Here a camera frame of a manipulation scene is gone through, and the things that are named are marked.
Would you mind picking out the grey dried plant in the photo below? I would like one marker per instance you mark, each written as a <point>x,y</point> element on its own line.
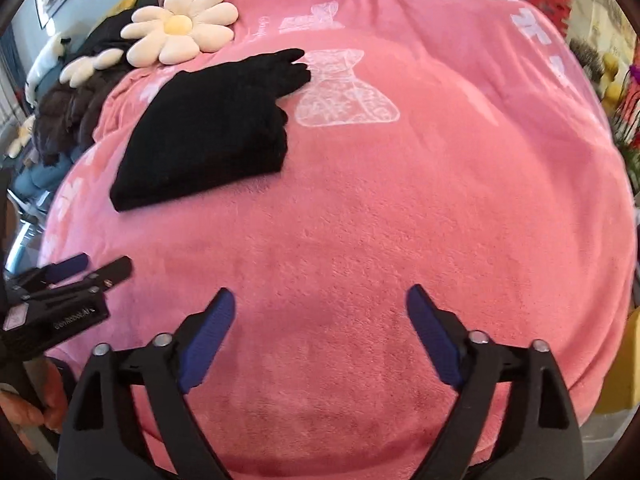
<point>587,57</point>

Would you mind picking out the dark cloth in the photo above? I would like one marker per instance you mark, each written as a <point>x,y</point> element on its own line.
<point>112,35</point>

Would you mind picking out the yellow box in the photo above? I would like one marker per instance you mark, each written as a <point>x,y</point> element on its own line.
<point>620,365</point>

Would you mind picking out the large cream daisy cushion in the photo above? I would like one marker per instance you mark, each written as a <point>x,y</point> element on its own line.
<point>175,27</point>

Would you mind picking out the yellow cushion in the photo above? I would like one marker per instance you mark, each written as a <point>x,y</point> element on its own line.
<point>125,5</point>

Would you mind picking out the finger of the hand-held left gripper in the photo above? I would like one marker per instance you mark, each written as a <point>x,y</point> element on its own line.
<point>112,270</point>
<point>67,266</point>

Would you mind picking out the white plush toy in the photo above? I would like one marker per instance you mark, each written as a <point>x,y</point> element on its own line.
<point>42,65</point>

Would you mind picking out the purple flowers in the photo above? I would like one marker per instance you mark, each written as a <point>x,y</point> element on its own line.
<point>634,110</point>

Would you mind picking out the dark brown garment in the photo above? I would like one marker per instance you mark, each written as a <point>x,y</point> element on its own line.
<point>70,110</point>

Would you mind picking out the pink printed blanket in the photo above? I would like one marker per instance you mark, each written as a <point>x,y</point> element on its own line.
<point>375,210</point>

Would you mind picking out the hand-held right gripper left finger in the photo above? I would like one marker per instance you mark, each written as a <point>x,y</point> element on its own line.
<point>210,340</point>

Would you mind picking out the small cream daisy cushion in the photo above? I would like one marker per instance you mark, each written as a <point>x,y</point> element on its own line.
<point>90,65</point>
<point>21,135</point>

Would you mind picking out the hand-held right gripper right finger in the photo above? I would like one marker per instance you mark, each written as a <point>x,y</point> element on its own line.
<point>436,335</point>

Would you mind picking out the yellow figurine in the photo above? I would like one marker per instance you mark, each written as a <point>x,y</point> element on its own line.
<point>614,80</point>

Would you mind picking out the black knit garment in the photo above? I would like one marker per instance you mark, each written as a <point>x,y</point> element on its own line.
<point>200,135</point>

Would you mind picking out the person's left hand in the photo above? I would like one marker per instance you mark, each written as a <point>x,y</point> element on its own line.
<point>22,410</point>

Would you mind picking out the blue cloth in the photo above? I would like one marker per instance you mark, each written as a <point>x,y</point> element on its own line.
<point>42,177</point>

